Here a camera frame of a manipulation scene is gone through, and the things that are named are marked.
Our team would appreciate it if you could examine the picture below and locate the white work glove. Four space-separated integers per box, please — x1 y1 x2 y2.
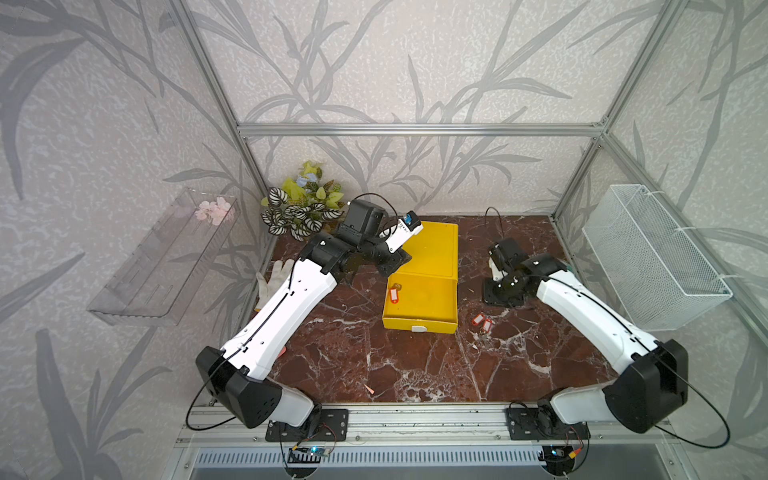
254 259 294 312

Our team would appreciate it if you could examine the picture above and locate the yellow top drawer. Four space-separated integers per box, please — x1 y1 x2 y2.
382 273 458 334

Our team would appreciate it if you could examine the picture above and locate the pink artificial flower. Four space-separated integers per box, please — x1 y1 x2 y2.
194 196 232 226

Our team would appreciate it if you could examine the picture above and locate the clear acrylic wall shelf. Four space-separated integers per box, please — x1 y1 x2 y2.
87 187 239 327

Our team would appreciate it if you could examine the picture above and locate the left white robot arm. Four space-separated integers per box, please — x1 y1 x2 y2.
195 199 423 430

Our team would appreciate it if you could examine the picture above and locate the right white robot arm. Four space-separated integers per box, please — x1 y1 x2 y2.
483 238 695 434

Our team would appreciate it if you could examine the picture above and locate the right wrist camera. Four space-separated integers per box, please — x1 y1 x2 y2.
488 258 506 282

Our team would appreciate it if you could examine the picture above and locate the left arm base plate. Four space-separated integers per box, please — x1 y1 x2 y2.
265 408 350 443

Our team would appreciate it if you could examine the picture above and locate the aluminium front rail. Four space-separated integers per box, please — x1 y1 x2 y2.
174 402 664 447

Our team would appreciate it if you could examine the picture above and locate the white wire mesh basket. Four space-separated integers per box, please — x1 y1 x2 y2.
583 184 733 331

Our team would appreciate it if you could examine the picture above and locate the circuit board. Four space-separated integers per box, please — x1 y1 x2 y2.
539 446 583 468
287 444 336 464

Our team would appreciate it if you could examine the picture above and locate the right circuit board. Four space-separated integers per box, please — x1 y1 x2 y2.
539 446 583 468

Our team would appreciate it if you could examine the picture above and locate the yellow drawer cabinet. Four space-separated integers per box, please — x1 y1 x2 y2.
397 221 459 280

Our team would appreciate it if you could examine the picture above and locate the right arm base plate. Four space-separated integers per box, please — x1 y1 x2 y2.
505 402 591 445

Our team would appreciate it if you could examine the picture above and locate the left circuit board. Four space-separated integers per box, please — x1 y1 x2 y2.
287 444 336 464

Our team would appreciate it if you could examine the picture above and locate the artificial potted plant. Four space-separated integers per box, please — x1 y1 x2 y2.
261 161 344 241

